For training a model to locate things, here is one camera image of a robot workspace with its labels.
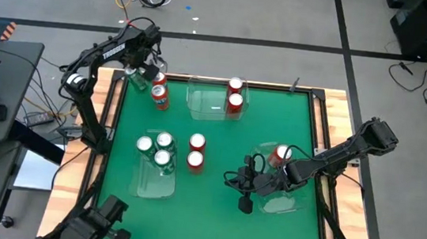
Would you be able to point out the black aluminium table frame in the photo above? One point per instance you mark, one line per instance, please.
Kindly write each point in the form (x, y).
(117, 85)

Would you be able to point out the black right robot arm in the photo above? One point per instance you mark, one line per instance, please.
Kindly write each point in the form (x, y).
(337, 156)

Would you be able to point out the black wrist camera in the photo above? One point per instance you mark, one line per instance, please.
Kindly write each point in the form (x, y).
(152, 71)
(246, 205)

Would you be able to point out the black desk caster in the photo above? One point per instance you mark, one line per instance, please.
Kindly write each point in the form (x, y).
(8, 222)

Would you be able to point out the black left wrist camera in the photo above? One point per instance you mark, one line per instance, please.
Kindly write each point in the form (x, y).
(152, 71)

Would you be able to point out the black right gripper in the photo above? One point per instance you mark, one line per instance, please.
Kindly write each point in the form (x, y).
(274, 179)

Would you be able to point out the clear plastic bin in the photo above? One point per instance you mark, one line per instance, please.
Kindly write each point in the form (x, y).
(280, 205)
(207, 103)
(151, 186)

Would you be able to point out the grey metal plate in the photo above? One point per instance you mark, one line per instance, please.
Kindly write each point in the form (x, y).
(37, 170)

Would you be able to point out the black power supply box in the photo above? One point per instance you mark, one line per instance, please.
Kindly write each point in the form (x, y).
(38, 119)

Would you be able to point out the grey arm base bracket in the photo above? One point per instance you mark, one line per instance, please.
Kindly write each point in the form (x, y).
(354, 163)

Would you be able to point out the black desk base bar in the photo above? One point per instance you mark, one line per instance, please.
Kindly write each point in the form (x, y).
(45, 153)

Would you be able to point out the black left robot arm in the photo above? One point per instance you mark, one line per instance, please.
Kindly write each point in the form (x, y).
(113, 49)

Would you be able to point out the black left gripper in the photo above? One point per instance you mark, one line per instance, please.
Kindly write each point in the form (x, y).
(143, 48)

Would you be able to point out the green table mat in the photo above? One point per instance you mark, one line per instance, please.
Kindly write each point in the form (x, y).
(218, 223)

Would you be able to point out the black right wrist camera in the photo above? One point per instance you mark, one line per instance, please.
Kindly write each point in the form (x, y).
(246, 205)

